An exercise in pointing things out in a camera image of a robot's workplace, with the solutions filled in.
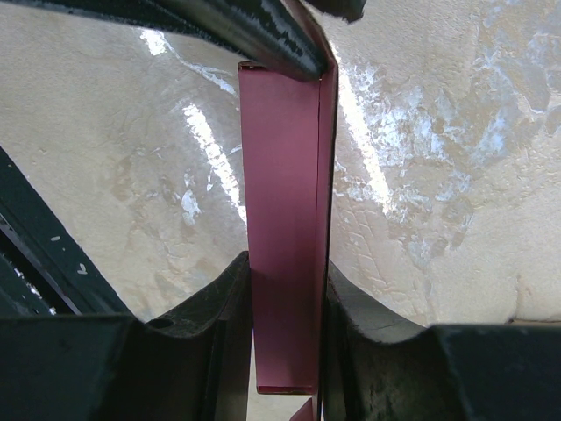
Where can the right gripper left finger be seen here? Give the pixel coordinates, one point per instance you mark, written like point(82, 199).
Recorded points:
point(191, 363)

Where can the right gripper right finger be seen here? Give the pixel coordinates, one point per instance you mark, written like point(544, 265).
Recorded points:
point(382, 366)

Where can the pink paper box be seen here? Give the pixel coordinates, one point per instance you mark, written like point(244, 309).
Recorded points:
point(288, 138)

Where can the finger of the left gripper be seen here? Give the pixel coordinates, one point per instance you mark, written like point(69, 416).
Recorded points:
point(280, 35)
point(348, 10)

